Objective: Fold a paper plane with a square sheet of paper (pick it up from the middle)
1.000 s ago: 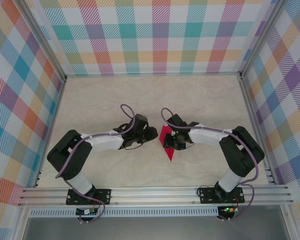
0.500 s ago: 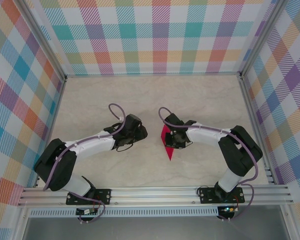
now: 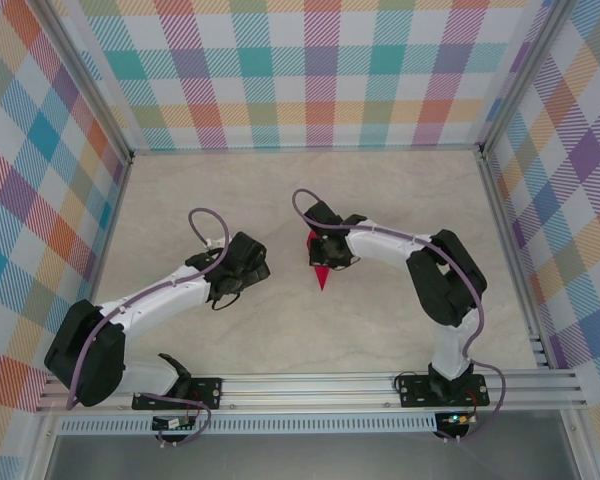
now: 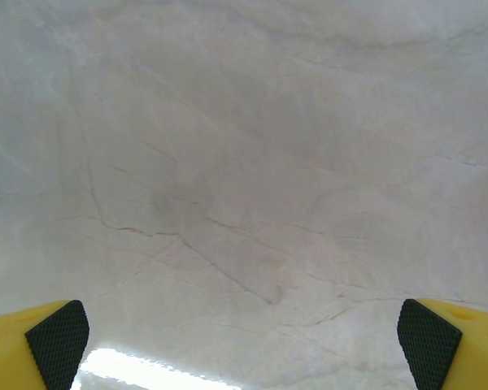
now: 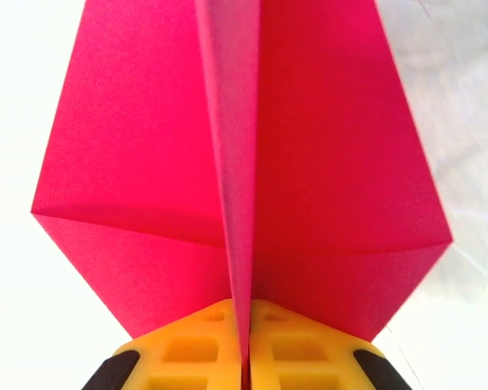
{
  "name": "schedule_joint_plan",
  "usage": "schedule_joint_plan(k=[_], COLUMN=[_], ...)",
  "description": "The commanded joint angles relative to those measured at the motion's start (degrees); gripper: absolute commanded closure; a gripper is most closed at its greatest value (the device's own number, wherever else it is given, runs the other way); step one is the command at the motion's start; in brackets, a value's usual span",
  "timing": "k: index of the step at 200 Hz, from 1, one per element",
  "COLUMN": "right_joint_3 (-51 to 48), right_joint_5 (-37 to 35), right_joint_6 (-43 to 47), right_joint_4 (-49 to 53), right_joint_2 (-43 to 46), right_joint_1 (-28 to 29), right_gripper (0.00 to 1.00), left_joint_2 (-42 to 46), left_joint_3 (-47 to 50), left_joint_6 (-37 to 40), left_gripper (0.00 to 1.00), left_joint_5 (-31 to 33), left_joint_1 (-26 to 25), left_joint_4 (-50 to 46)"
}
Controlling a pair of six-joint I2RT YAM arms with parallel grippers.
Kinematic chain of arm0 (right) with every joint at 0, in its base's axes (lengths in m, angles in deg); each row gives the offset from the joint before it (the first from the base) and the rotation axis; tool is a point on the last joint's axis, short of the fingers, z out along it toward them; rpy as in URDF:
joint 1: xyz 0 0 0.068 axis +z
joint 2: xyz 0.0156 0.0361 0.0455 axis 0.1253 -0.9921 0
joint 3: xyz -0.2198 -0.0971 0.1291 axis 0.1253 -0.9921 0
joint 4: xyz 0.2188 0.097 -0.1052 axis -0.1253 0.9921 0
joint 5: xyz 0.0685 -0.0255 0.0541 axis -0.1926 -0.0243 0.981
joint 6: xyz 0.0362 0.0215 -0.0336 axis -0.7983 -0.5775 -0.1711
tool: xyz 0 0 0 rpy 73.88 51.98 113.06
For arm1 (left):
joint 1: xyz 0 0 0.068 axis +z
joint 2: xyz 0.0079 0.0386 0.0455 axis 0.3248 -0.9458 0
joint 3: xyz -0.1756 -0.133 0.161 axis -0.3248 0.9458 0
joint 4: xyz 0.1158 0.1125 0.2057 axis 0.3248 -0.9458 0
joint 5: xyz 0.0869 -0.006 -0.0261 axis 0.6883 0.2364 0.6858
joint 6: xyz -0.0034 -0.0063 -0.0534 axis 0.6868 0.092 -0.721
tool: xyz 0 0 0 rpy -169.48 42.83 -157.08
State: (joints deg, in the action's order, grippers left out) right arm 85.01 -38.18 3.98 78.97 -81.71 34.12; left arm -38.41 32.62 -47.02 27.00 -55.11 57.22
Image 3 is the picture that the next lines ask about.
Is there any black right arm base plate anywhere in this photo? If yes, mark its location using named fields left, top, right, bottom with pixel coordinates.
left=397, top=374, right=491, bottom=409

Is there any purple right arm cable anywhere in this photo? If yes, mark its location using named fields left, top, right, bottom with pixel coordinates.
left=291, top=187, right=507, bottom=445

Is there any pink square paper sheet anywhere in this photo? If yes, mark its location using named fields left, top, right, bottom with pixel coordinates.
left=303, top=231, right=334, bottom=293

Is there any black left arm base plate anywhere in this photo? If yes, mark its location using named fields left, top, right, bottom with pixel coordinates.
left=132, top=377, right=224, bottom=412

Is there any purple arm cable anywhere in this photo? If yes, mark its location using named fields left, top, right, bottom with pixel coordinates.
left=66, top=207, right=231, bottom=448
left=291, top=187, right=507, bottom=445

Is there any small left circuit board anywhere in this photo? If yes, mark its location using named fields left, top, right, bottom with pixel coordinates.
left=152, top=417, right=196, bottom=432

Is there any aluminium frame post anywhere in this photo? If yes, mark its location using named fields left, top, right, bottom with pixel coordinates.
left=479, top=0, right=571, bottom=154
left=39, top=0, right=134, bottom=164

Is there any grey metal panel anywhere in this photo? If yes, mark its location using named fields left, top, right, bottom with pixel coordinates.
left=44, top=434, right=581, bottom=480

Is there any slotted grey cable duct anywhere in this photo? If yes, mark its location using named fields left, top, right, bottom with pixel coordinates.
left=57, top=417, right=439, bottom=435

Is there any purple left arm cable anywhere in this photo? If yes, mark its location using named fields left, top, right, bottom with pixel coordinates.
left=66, top=207, right=231, bottom=448

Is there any aluminium mounting rail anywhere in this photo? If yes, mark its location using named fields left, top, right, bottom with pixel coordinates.
left=34, top=369, right=589, bottom=414

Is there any aluminium frame side bar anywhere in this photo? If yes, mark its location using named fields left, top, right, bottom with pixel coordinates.
left=69, top=159, right=134, bottom=374
left=479, top=154, right=551, bottom=370

